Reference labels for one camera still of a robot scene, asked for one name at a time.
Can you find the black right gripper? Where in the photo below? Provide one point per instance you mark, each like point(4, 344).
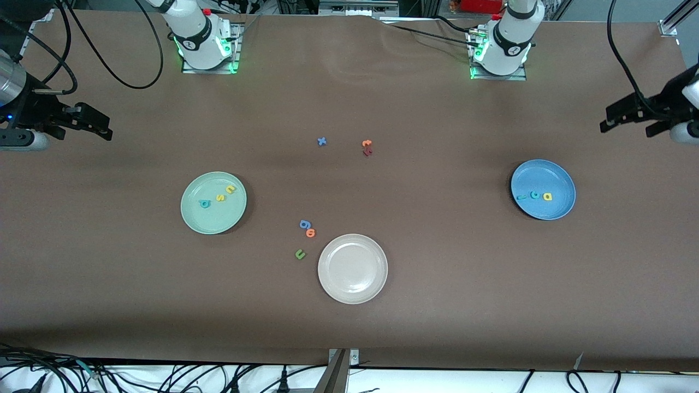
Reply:
point(36, 108)

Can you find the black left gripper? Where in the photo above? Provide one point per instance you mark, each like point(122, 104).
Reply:
point(662, 102)

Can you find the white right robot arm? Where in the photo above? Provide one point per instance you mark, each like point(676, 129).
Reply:
point(199, 33)

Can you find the blue plate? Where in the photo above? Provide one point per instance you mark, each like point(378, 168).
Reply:
point(546, 177)

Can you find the green plate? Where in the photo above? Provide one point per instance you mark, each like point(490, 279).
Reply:
point(210, 218)

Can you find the red box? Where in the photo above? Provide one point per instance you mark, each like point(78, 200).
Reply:
point(480, 5)

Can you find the white paper scrap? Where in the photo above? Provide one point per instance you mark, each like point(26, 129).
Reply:
point(579, 360)

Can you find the brown table cover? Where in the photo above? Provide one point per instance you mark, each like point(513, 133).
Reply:
point(437, 311)

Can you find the grey equipment box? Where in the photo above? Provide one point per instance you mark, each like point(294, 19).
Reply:
point(357, 6)

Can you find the beige plate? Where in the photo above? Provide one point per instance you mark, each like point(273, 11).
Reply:
point(353, 268)

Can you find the black power plug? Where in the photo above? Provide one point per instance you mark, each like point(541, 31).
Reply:
point(283, 382)

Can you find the aluminium frame corner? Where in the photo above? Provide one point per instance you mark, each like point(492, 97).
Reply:
point(674, 19)

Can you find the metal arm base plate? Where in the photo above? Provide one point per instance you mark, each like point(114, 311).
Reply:
point(519, 77)
point(188, 69)

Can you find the aluminium frame rail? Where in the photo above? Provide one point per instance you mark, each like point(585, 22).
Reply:
point(26, 41)

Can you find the grey metal table bracket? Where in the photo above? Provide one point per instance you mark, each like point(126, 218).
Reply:
point(338, 371)

